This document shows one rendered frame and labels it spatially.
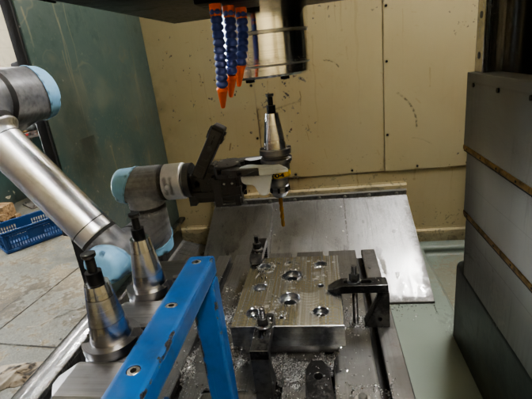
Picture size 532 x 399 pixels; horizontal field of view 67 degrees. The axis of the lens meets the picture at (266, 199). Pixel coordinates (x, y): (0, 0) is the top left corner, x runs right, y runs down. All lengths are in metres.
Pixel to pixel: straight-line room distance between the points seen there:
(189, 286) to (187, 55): 1.42
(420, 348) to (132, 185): 0.97
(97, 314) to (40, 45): 0.95
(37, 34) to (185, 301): 0.95
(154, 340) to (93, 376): 0.07
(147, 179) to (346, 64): 1.14
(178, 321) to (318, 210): 1.39
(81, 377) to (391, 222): 1.48
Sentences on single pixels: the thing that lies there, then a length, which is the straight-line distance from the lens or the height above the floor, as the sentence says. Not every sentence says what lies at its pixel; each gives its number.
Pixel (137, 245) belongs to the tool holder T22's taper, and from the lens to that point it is 0.55.
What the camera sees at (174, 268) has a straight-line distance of 0.62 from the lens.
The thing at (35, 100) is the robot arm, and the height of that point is 1.47.
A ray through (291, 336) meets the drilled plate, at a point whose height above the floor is 0.97.
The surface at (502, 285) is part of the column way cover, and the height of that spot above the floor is 1.00.
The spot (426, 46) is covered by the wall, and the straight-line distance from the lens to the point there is 1.81.
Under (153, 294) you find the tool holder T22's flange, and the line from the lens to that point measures 0.56.
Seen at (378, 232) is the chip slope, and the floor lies 0.76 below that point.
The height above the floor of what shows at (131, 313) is 1.22.
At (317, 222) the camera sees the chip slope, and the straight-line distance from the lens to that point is 1.77.
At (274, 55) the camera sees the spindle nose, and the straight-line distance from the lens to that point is 0.69.
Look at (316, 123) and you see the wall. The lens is 1.79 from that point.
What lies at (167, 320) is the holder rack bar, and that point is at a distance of 0.49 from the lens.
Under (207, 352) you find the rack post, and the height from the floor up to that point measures 1.07.
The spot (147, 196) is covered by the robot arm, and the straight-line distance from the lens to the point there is 0.85.
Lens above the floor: 1.50
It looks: 19 degrees down
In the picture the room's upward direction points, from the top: 7 degrees counter-clockwise
